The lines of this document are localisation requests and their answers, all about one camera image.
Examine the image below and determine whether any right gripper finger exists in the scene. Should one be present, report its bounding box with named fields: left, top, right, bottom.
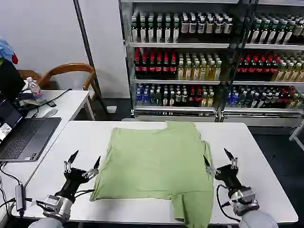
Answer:
left=223, top=148, right=239, bottom=169
left=203, top=155, right=219, bottom=175

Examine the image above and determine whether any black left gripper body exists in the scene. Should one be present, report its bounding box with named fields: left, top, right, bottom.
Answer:
left=55, top=167, right=91, bottom=202

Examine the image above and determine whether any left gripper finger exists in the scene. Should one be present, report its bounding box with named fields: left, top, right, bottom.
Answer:
left=82, top=155, right=101, bottom=179
left=63, top=150, right=79, bottom=172

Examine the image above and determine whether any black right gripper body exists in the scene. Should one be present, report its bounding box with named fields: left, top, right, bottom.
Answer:
left=214, top=164, right=243, bottom=191

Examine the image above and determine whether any light green t-shirt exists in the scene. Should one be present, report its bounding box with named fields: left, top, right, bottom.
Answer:
left=89, top=121, right=214, bottom=228

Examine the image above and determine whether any dark grey laptop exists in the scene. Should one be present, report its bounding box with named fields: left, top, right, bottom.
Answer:
left=0, top=98, right=62, bottom=163

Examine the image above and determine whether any grey computer mouse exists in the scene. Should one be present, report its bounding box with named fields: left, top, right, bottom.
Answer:
left=26, top=108, right=58, bottom=118

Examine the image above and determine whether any grey usb hub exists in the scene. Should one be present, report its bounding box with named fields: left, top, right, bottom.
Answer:
left=15, top=184, right=27, bottom=211

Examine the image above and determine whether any white side desk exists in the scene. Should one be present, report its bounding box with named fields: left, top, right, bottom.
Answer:
left=0, top=89, right=96, bottom=164

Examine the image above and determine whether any clear water bottle red label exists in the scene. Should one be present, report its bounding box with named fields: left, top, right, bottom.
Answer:
left=25, top=76, right=43, bottom=99

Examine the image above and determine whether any brown wooden chair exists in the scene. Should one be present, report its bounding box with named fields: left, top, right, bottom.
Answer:
left=18, top=63, right=97, bottom=100

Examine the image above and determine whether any black monitor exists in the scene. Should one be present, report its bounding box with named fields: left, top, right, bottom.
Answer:
left=0, top=59, right=26, bottom=101

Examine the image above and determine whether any metal shelf with bottles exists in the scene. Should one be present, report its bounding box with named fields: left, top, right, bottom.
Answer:
left=220, top=0, right=304, bottom=128
left=118, top=0, right=225, bottom=124

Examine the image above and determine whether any black slanted pole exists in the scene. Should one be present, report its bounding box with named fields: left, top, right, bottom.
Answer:
left=73, top=0, right=108, bottom=113

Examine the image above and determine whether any blue cloth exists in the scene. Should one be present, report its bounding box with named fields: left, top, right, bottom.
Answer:
left=0, top=38, right=15, bottom=59

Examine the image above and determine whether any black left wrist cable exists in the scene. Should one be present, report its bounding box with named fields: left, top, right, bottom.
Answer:
left=72, top=189, right=96, bottom=198

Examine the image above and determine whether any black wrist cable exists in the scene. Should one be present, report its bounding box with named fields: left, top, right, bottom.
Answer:
left=215, top=184, right=241, bottom=223
left=72, top=189, right=96, bottom=198

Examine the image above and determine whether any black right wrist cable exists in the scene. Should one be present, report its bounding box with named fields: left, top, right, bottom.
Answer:
left=215, top=184, right=241, bottom=223

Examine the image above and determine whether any black laptop cable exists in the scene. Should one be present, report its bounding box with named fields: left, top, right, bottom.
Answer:
left=0, top=162, right=24, bottom=186

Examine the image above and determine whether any black desk cable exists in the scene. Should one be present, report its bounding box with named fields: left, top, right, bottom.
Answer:
left=22, top=88, right=73, bottom=114

